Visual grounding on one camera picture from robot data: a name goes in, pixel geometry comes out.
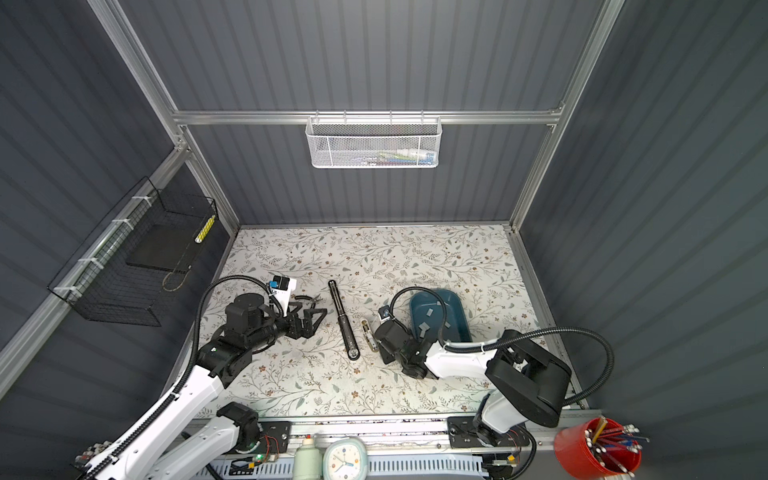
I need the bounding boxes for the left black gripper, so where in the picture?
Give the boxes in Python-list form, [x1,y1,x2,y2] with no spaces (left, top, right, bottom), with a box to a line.
[247,299,325,354]

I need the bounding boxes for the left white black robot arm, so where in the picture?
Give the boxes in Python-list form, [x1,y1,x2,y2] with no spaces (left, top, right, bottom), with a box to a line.
[79,274,328,479]

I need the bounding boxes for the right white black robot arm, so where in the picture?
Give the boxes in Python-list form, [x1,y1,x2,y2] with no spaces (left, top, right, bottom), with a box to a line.
[373,286,615,445]

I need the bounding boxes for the black pliers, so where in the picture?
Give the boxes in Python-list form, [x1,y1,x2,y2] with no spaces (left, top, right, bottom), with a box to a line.
[293,295,320,309]

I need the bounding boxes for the teal plastic tray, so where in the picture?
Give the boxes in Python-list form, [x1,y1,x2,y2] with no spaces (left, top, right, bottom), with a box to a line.
[409,289,472,342]

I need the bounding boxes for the mint analog clock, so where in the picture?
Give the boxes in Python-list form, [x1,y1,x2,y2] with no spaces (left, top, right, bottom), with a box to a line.
[322,438,369,480]

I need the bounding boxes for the pale green glue bottle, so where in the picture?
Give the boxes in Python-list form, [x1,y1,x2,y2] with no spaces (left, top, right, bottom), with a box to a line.
[292,435,323,480]

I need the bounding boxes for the yellow marker in basket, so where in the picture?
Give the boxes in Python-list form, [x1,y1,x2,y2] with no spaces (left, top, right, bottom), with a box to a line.
[194,214,217,244]

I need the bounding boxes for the black notebook in basket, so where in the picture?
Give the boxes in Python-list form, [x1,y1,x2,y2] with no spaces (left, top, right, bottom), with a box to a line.
[126,225,202,273]

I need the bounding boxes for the red pencil cup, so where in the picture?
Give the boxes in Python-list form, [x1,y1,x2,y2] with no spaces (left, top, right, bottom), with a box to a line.
[554,416,650,479]

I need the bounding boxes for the clear cup of pens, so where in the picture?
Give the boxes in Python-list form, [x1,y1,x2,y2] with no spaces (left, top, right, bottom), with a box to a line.
[72,441,112,471]

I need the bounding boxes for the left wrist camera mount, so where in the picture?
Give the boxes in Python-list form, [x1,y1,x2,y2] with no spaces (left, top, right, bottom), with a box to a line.
[269,275,297,314]

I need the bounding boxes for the black wire basket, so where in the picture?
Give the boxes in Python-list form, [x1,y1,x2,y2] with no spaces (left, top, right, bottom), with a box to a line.
[48,181,218,327]

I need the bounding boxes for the white wire mesh basket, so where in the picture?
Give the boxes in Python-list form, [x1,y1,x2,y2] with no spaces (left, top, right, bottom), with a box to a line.
[305,113,443,169]

